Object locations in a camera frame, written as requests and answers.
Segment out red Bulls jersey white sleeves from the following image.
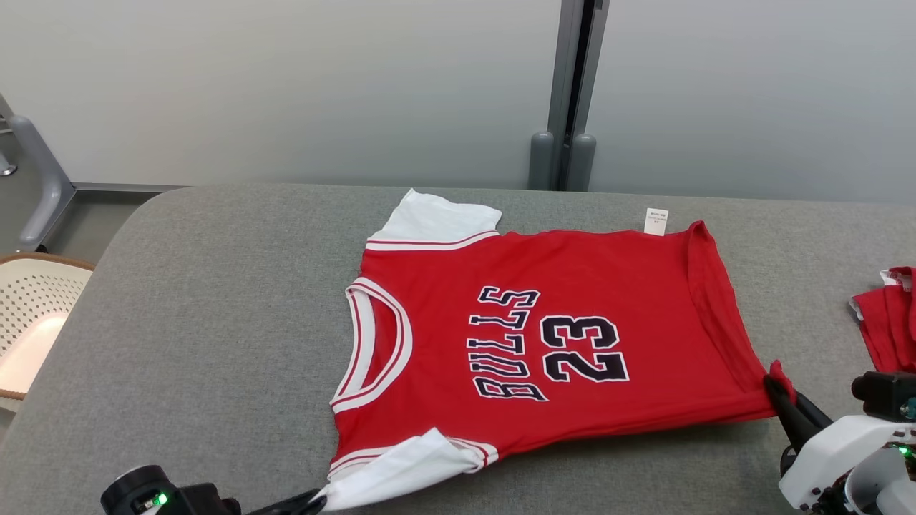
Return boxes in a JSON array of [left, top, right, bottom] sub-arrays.
[[326, 187, 796, 512]]

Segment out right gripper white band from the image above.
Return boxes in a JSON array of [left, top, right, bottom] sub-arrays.
[[763, 376, 916, 511]]

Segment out grey metal tube frame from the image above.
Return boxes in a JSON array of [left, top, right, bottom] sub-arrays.
[[0, 93, 77, 252]]

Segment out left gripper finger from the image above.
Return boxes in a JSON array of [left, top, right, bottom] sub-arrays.
[[245, 489, 328, 515]]

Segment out folded red garment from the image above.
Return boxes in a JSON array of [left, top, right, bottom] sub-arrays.
[[849, 266, 916, 374]]

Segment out grey cylinder post foot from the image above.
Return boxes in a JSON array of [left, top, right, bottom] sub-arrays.
[[528, 131, 556, 191], [569, 133, 598, 192]]

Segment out cream perforated laundry basket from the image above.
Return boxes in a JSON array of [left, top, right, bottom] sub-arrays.
[[0, 252, 96, 413]]

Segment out dark grey partition post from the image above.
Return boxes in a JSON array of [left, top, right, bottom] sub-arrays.
[[547, 0, 610, 192]]

